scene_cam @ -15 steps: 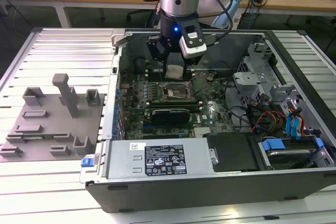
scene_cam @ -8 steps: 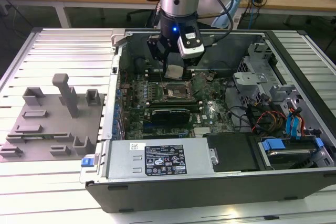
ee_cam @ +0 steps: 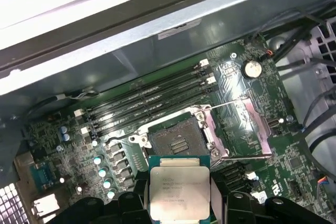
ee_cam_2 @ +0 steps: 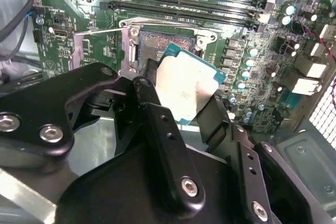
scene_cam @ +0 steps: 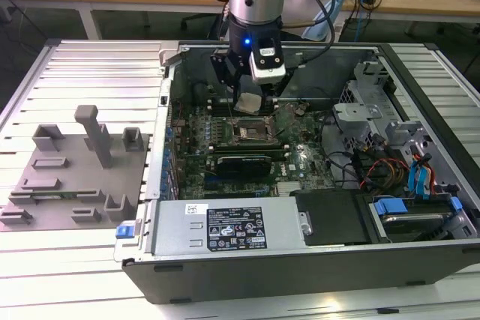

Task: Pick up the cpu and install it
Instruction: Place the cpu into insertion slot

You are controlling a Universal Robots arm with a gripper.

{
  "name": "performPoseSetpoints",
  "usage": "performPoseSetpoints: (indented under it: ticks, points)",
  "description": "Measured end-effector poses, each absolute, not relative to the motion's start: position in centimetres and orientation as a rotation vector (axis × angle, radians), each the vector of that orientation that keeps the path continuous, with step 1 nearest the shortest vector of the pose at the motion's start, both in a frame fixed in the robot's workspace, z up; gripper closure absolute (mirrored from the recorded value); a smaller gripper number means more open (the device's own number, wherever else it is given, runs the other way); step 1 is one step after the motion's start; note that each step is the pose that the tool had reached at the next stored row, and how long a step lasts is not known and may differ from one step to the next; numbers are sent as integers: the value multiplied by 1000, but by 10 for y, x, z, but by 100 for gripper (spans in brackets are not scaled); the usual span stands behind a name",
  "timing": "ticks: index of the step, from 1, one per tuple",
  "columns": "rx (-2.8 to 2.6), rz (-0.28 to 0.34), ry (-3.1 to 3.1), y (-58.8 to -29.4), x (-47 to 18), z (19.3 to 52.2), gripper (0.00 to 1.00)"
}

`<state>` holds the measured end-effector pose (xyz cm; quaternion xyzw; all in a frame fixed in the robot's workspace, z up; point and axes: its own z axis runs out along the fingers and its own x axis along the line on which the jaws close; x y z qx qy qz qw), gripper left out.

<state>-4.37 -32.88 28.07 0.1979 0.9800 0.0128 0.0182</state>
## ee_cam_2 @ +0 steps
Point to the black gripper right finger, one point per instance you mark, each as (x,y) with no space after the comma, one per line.
(246,171)

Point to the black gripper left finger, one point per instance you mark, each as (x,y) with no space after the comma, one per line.
(39,108)

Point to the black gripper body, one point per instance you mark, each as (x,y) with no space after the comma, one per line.
(118,195)

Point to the metal socket cover frame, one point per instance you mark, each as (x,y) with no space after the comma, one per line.
(74,51)

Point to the CPU with silver top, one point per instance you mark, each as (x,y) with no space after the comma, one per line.
(183,82)

